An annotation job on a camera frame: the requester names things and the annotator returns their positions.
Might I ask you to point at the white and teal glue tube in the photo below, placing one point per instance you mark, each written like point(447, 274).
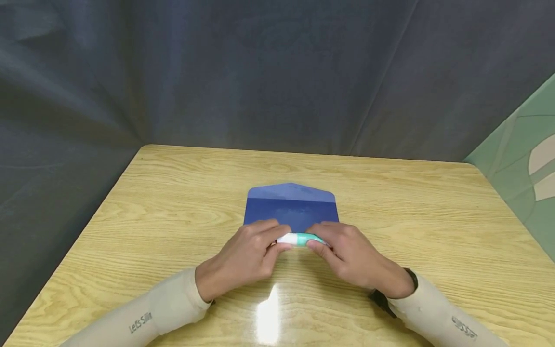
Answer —
point(297, 239)

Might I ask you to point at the person's left fingers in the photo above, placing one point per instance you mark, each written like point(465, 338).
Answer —
point(264, 223)

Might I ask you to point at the person's right hand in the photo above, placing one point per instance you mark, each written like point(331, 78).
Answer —
point(362, 255)

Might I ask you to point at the person's right forearm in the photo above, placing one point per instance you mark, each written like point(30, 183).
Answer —
point(442, 313)

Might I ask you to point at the person's left forearm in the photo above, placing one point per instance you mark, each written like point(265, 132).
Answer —
point(160, 308)

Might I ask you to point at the black wrist band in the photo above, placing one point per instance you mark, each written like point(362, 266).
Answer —
point(383, 302)

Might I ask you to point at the person's right fingers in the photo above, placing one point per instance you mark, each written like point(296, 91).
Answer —
point(326, 230)

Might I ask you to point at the blue envelope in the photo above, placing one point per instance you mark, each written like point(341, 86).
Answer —
point(290, 212)

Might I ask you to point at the person's left hand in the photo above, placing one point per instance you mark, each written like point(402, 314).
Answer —
point(240, 255)

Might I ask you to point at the person's left thumb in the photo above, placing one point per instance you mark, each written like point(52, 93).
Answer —
point(276, 251)

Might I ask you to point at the person's left index finger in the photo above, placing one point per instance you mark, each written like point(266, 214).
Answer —
point(275, 233)

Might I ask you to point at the person's right thumb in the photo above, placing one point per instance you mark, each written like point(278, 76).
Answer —
point(323, 251)

